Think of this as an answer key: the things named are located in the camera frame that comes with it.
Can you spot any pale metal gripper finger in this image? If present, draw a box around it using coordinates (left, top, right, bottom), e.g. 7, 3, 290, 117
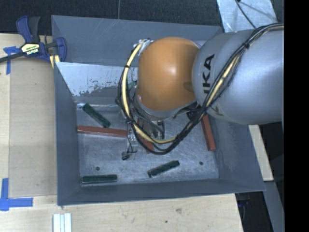
126, 134, 138, 160

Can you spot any grey metal bin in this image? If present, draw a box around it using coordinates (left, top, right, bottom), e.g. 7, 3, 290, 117
51, 15, 267, 206

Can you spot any red-brown flat block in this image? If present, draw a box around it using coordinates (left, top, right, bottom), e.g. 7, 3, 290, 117
201, 115, 217, 152
77, 125, 129, 138

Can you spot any dark green flat block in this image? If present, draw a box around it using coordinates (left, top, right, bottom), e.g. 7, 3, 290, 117
82, 103, 112, 129
80, 174, 118, 185
147, 160, 181, 178

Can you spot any pale wood flat board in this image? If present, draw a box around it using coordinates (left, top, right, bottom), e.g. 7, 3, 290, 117
8, 34, 58, 198

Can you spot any black cylinder on white bracket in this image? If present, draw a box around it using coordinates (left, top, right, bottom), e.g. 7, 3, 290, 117
172, 103, 202, 122

